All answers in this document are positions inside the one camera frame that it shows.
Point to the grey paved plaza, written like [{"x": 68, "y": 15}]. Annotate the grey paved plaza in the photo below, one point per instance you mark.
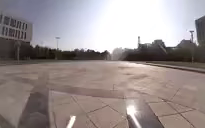
[{"x": 100, "y": 76}]

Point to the row of trees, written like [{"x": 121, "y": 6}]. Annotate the row of trees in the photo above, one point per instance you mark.
[
  {"x": 156, "y": 54},
  {"x": 73, "y": 54}
]

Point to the distant slim tower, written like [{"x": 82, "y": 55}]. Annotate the distant slim tower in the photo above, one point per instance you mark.
[{"x": 138, "y": 41}]

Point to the tall floodlight pole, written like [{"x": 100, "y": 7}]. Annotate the tall floodlight pole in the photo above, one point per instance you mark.
[{"x": 57, "y": 43}]

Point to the robot's own part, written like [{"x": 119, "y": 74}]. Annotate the robot's own part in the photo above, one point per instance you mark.
[
  {"x": 71, "y": 121},
  {"x": 132, "y": 116}
]

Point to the raised stone kerb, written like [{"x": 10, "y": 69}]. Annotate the raised stone kerb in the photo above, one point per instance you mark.
[{"x": 183, "y": 67}]

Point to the grass strip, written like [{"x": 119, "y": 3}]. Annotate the grass strip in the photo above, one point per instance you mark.
[{"x": 190, "y": 64}]

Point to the street lamp pole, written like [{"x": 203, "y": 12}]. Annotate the street lamp pole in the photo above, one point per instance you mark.
[{"x": 191, "y": 45}]

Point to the pale building with window rows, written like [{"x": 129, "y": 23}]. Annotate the pale building with window rows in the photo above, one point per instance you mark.
[{"x": 10, "y": 30}]

